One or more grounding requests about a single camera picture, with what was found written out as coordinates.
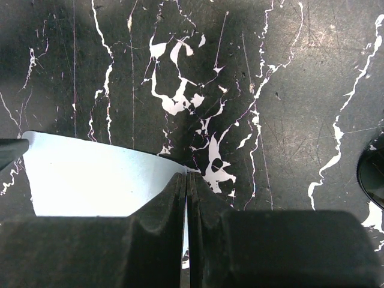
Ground black sunglasses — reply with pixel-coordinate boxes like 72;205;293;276
356;131;384;210

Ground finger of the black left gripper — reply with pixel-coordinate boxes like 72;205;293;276
0;139;29;171

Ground light blue cleaning cloth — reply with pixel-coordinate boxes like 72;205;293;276
21;130;190;269

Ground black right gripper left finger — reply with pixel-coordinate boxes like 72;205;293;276
1;173;186;287

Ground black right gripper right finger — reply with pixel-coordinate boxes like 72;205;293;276
186;173;383;287

